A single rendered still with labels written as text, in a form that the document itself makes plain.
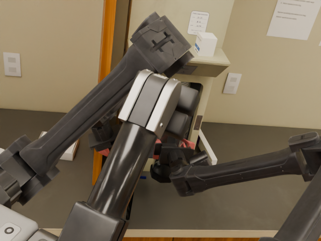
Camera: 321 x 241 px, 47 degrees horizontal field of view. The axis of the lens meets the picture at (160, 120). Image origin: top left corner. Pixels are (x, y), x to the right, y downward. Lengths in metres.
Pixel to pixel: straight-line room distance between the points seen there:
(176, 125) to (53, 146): 0.28
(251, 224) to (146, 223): 0.40
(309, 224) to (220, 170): 0.35
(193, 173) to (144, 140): 0.61
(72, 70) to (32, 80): 0.19
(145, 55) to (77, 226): 0.29
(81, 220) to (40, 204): 0.95
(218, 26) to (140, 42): 0.67
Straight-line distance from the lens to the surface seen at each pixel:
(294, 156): 0.92
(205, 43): 1.17
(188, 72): 1.24
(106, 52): 1.14
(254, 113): 2.02
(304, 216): 0.74
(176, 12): 1.20
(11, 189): 0.70
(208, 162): 1.11
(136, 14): 1.19
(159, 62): 0.60
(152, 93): 0.45
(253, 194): 1.59
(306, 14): 1.86
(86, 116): 0.65
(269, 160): 0.95
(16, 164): 0.73
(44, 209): 1.37
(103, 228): 0.43
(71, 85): 1.79
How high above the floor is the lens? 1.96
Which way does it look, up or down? 33 degrees down
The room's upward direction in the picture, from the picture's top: 11 degrees clockwise
